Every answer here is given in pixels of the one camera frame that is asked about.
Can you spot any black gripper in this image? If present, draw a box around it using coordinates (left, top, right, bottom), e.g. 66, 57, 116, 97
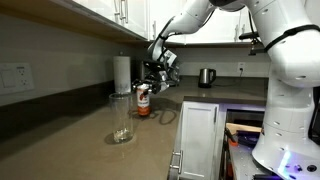
131, 68, 172, 96

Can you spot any tall clear glass cup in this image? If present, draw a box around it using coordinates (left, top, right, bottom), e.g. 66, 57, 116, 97
108, 93, 135, 144

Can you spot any white paper towel roll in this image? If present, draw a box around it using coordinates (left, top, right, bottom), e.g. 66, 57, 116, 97
113, 55, 132, 95

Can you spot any silver toaster oven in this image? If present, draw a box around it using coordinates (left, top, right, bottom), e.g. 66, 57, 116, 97
139, 59, 183, 89

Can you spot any steel electric kettle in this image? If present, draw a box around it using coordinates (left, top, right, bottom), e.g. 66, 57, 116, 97
198, 67, 217, 89

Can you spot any black and orange clamp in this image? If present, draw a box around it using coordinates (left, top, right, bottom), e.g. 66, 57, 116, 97
224, 128, 240, 148

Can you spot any wooden board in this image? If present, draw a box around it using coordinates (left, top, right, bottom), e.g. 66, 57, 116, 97
225, 122, 263, 135

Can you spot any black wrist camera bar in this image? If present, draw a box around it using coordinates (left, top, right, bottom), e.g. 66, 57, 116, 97
143, 59, 168, 73

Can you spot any silver corner cabinet handle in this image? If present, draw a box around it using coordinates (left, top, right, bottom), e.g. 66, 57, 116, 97
169, 150, 184, 175

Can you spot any black kettle cord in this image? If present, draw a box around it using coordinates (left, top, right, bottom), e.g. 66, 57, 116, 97
213, 69, 244, 88

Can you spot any black camera on stand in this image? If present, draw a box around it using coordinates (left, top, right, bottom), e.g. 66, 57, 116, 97
238, 31, 268, 57

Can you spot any white wall outlet plate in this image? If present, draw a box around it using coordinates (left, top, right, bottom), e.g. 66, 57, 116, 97
0, 63, 35, 96

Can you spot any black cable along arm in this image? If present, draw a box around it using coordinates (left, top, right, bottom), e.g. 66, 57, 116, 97
264, 24, 320, 53

